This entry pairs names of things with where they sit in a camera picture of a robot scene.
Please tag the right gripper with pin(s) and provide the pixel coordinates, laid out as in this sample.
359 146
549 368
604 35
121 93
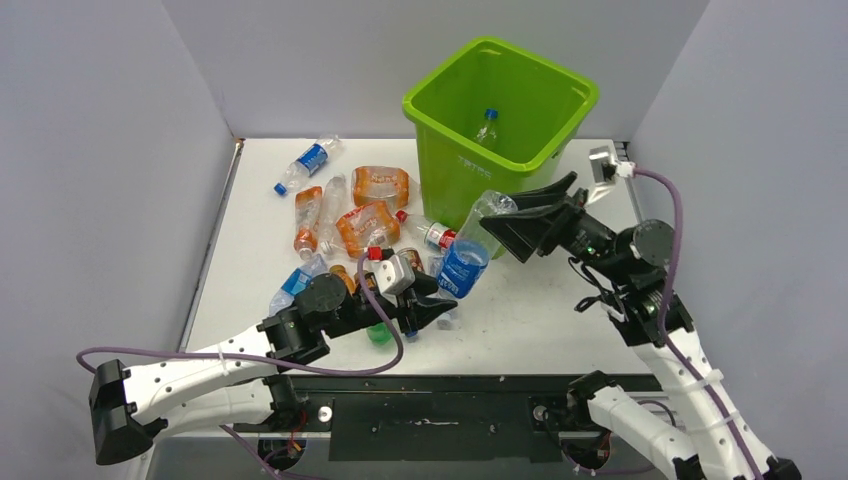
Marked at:
542 227

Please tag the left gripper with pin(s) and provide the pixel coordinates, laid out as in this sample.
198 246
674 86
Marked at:
419 310

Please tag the green bottle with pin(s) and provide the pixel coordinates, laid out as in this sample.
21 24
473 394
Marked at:
379 334

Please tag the crushed blue label bottle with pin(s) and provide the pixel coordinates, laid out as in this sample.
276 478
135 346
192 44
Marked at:
297 281

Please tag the pepsi bottle blue cap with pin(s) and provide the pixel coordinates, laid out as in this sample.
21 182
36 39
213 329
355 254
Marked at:
487 133

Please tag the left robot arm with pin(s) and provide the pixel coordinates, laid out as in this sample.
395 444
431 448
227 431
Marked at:
243 379

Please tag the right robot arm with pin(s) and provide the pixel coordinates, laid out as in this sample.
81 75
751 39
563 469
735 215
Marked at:
640 263

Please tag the red label bottle by bin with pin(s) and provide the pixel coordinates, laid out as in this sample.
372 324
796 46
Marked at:
431 233

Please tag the green plastic bin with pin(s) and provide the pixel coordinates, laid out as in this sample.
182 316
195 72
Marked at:
541 106

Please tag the orange juice bottle right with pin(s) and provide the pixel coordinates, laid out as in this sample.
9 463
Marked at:
367 281

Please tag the orange juice bottle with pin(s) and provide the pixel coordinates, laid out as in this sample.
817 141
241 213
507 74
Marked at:
367 281
341 272

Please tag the brown label red cap bottle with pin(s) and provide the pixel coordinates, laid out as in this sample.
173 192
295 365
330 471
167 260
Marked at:
413 257

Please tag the orange crushed bottle middle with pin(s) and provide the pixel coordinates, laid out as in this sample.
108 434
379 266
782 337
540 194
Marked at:
372 224

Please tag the orange crushed bottle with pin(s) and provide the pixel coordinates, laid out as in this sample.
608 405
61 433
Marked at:
381 183
372 224

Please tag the orange juice bottle left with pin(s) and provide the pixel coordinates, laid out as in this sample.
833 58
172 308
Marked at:
341 272

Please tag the orange crushed bottle top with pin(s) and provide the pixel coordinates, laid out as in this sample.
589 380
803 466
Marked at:
381 183

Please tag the clear bottle no label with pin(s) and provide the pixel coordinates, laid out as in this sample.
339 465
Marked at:
331 210

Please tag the small orange label bottle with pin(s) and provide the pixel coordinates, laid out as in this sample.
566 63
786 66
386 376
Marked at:
307 210

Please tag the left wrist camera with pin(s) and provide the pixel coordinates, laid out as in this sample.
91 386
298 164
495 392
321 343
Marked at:
393 276

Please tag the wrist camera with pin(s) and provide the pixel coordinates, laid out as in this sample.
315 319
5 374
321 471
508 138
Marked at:
608 167
393 276

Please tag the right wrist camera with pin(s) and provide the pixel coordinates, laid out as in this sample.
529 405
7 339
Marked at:
608 167

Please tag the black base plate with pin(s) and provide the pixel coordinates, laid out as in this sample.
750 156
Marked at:
436 418

